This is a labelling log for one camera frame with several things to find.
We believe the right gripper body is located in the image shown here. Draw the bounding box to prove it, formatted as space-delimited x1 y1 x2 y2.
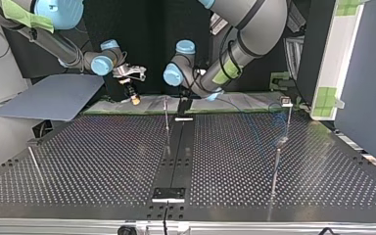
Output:
122 77 141 100

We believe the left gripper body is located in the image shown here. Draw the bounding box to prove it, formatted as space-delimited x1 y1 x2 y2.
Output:
176 94 194 118

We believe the blue cable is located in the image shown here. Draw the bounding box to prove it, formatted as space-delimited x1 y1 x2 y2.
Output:
213 96 292 146

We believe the connector holder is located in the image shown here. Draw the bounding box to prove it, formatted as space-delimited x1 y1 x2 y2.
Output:
279 95 295 109

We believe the black panel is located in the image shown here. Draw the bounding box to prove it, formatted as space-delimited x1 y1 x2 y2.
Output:
1 0 311 99

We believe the grey board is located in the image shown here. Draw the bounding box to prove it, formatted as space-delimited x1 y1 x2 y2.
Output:
0 73 106 122

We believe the black knob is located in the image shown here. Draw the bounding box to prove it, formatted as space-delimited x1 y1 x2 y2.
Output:
117 224 139 235

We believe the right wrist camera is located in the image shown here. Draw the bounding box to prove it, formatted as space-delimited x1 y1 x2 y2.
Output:
118 64 147 82

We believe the metal post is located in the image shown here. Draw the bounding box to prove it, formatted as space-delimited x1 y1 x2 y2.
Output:
270 148 281 198
285 106 292 141
163 96 170 133
26 145 44 184

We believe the thin black cable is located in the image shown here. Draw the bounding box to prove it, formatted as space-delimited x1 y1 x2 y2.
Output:
162 200 170 235

